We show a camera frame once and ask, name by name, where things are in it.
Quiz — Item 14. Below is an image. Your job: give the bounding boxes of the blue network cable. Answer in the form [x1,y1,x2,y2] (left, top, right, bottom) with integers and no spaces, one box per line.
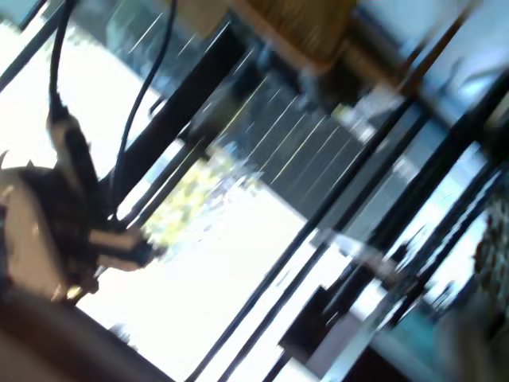
[112,0,179,224]

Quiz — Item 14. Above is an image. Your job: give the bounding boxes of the palm tree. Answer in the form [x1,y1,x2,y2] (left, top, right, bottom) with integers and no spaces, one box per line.
[146,157,255,250]

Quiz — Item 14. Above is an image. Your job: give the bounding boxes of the gripper camera bar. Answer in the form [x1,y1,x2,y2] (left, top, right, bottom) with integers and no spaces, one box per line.
[45,113,99,200]

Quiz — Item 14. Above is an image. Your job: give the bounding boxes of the black camera cable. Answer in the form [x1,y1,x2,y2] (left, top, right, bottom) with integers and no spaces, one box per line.
[48,0,77,120]

